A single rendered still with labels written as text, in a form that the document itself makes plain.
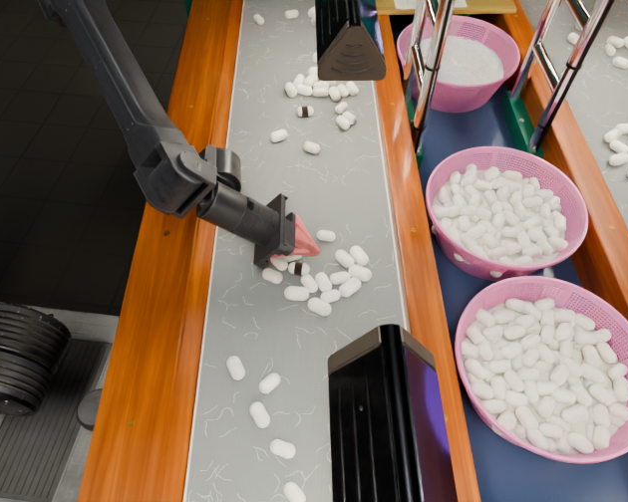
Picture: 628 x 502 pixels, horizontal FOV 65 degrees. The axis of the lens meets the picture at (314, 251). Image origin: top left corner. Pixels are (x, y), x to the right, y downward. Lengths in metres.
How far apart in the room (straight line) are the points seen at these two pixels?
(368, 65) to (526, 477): 0.58
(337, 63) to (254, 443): 0.48
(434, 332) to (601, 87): 0.73
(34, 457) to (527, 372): 0.84
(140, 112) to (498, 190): 0.61
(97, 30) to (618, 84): 1.03
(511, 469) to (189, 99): 0.86
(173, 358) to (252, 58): 0.73
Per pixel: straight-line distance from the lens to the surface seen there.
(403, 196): 0.86
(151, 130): 0.68
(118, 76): 0.74
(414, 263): 0.78
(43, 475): 1.06
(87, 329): 1.13
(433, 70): 0.90
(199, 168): 0.66
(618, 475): 0.85
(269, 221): 0.71
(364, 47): 0.59
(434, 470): 0.33
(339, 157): 0.95
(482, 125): 1.17
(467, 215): 0.90
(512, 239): 0.91
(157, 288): 0.78
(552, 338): 0.81
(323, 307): 0.73
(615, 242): 0.92
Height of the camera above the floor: 1.41
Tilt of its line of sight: 55 degrees down
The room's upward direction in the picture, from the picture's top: straight up
